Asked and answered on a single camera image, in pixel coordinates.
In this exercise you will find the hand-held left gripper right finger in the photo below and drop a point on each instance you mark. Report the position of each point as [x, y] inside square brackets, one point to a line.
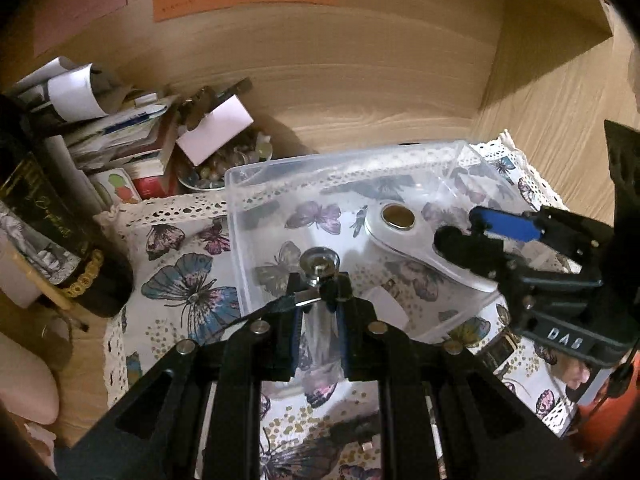
[344, 332]

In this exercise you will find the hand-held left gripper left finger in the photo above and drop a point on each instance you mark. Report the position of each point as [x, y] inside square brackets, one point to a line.
[294, 332]

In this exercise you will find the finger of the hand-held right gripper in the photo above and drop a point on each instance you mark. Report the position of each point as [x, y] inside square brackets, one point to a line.
[465, 250]
[505, 224]

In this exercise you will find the white gadget with gold button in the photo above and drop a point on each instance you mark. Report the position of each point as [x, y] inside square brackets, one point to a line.
[405, 242]

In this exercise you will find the clear bottle with metal cap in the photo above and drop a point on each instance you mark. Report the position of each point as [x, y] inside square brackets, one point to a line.
[320, 261]

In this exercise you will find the clear plastic storage box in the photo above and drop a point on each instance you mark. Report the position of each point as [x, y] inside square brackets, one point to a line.
[280, 195]

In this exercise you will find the butterfly print lace tablecloth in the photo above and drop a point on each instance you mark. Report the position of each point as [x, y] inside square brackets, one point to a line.
[190, 280]

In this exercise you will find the red object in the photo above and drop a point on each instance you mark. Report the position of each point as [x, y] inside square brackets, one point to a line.
[607, 420]

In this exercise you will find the bowl of glass marbles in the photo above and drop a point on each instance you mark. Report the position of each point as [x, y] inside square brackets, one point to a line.
[220, 167]

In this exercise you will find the white card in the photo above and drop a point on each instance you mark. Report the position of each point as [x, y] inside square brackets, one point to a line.
[215, 127]

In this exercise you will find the stack of books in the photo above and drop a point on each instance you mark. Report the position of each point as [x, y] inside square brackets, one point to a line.
[145, 160]

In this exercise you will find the card with coloured balloons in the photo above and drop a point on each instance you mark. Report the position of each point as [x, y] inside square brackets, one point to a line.
[116, 187]

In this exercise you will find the wooden stick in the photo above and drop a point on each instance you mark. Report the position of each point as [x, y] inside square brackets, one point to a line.
[50, 292]

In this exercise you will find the pink rounded object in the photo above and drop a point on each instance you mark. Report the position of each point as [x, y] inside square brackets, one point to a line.
[25, 385]

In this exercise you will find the curled white papers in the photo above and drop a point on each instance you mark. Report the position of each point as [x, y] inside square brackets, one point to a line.
[75, 90]

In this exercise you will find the pink paper note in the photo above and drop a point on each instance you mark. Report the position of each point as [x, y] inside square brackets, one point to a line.
[80, 5]

